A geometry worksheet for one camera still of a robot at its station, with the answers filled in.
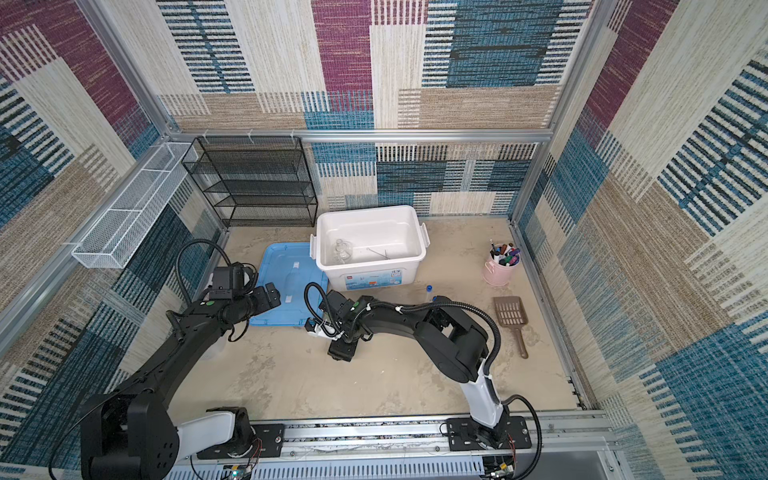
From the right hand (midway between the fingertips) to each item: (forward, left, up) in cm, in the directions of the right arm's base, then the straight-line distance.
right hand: (344, 346), depth 88 cm
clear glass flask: (+32, +2, +4) cm, 32 cm away
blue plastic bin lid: (+31, +22, -2) cm, 38 cm away
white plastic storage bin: (+39, -16, +8) cm, 43 cm away
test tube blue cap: (+9, -25, +14) cm, 30 cm away
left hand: (+11, +22, +12) cm, 27 cm away
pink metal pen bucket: (+20, -48, +6) cm, 52 cm away
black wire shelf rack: (+56, +34, +17) cm, 67 cm away
